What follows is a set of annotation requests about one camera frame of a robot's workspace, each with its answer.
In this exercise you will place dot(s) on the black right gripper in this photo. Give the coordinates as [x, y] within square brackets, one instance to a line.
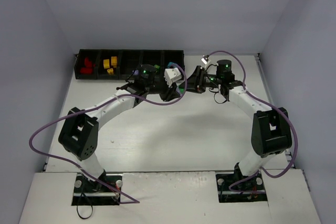
[198, 78]

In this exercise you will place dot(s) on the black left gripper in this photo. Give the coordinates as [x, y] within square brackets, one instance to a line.
[166, 93]

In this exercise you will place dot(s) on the small orange lego brick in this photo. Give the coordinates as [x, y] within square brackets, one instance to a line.
[110, 71]

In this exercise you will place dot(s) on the orange butterfly lego block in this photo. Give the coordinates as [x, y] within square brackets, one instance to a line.
[114, 61]

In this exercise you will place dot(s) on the yellow long lego brick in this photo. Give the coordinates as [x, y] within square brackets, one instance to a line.
[106, 63]

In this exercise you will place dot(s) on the teal flower lego block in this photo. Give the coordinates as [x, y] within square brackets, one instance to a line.
[171, 65]

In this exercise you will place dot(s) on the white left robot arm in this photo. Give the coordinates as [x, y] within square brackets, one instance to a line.
[79, 133]

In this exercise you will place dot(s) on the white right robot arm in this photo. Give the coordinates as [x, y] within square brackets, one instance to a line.
[270, 132]

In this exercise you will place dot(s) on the red legos in bin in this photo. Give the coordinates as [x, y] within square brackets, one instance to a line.
[87, 67]

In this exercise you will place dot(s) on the black divided bin row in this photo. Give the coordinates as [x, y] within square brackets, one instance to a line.
[128, 60]

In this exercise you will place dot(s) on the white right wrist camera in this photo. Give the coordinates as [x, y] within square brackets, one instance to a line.
[206, 61]

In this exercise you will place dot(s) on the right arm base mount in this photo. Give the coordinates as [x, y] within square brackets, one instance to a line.
[252, 190]

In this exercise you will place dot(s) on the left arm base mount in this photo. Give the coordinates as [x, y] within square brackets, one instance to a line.
[90, 193]

